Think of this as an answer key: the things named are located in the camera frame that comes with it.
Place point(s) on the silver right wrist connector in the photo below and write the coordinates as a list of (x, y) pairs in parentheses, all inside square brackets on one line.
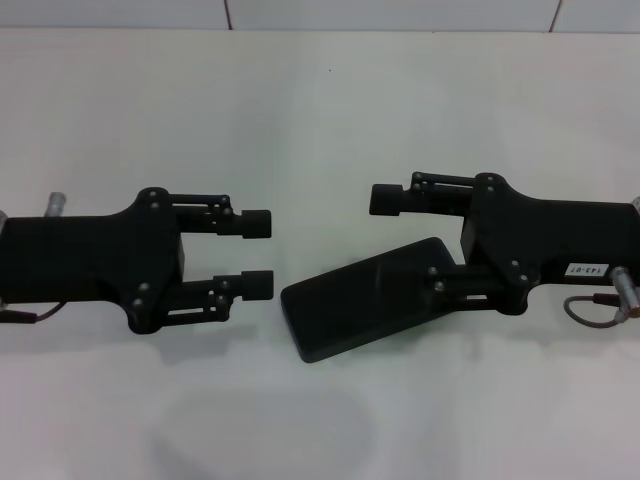
[(627, 290)]

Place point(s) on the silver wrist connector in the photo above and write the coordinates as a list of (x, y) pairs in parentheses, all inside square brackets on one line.
[(55, 205), (627, 290)]

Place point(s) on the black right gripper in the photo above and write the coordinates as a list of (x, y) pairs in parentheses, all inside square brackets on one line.
[(540, 245)]

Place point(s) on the white number sticker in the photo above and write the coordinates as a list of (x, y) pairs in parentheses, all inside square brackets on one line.
[(586, 270)]

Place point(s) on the black glasses case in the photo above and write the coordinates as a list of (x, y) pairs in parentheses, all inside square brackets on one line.
[(360, 300)]

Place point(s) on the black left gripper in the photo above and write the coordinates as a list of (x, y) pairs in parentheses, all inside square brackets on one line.
[(100, 260)]

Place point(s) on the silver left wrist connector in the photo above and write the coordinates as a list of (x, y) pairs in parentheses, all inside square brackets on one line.
[(55, 205)]

